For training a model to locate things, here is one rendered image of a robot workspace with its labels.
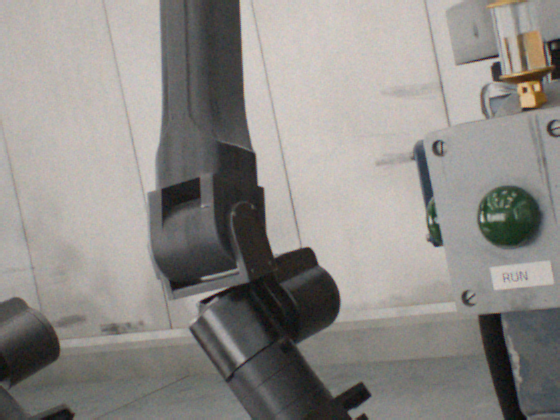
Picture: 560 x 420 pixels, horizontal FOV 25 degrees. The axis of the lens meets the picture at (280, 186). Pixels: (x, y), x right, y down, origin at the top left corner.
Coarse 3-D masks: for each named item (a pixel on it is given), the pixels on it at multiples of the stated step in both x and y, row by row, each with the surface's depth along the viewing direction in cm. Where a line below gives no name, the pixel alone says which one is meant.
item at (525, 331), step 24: (552, 96) 67; (504, 312) 65; (528, 312) 64; (552, 312) 64; (528, 336) 65; (552, 336) 64; (528, 360) 65; (552, 360) 64; (528, 384) 65; (552, 384) 64; (528, 408) 65; (552, 408) 64
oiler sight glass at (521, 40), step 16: (528, 0) 65; (496, 16) 66; (512, 16) 65; (528, 16) 65; (496, 32) 66; (512, 32) 65; (528, 32) 65; (544, 32) 66; (512, 48) 65; (528, 48) 65; (544, 48) 66; (512, 64) 66; (528, 64) 65; (544, 64) 66
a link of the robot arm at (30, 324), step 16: (0, 304) 117; (16, 304) 118; (0, 320) 116; (16, 320) 116; (32, 320) 116; (48, 320) 117; (0, 336) 114; (16, 336) 115; (32, 336) 115; (48, 336) 116; (0, 352) 113; (16, 352) 114; (32, 352) 115; (48, 352) 117; (16, 368) 114; (32, 368) 116; (0, 384) 116; (16, 384) 116
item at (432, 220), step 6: (432, 198) 63; (432, 204) 63; (426, 210) 63; (432, 210) 62; (426, 216) 63; (432, 216) 62; (426, 222) 63; (432, 222) 62; (438, 222) 62; (432, 228) 62; (438, 228) 62; (432, 234) 63; (438, 234) 62; (438, 240) 63
